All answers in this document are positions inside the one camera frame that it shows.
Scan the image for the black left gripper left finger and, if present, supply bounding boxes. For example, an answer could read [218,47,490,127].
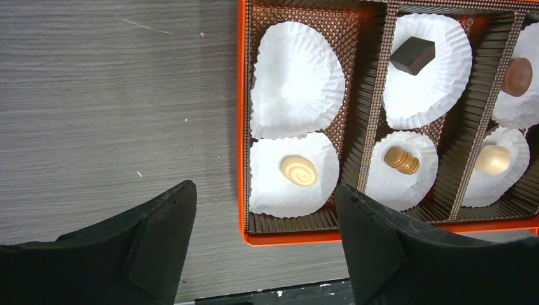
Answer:
[1,180,197,304]

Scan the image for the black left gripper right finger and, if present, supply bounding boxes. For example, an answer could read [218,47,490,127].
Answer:
[335,184,538,304]

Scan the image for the caramel ribbed chocolate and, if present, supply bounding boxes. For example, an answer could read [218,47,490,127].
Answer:
[384,146,420,175]

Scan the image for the white swirl chocolate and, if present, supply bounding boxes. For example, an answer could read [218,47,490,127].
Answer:
[280,156,318,187]

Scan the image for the white chocolate piece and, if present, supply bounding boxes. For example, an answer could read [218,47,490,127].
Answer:
[474,145,511,176]

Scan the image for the orange chocolate box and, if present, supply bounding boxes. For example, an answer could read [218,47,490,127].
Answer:
[236,0,539,248]

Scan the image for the dark square chocolate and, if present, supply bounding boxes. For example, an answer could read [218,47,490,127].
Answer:
[390,37,436,76]

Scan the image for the round milk chocolate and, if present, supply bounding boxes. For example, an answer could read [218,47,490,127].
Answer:
[501,57,533,97]

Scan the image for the white paper cup front middle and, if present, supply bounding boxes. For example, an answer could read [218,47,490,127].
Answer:
[365,131,439,211]

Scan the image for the white paper cup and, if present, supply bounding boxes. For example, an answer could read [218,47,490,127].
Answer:
[461,127,530,208]
[249,133,339,218]
[493,23,538,129]
[365,131,439,211]
[383,13,473,130]
[250,21,346,140]

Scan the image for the white paper cup front right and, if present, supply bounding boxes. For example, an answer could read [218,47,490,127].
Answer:
[461,127,530,208]

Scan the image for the white paper cup front left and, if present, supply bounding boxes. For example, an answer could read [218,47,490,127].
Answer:
[249,133,339,218]

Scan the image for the brown plastic insert tray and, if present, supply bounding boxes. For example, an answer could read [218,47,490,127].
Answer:
[243,0,539,236]

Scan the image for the white paper cup back middle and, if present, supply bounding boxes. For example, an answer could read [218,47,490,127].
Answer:
[383,13,473,130]

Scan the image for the white paper cup back right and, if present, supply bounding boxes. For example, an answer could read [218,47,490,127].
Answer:
[493,23,538,129]

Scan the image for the white paper cup back left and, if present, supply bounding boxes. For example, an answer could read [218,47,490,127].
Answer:
[250,21,346,140]

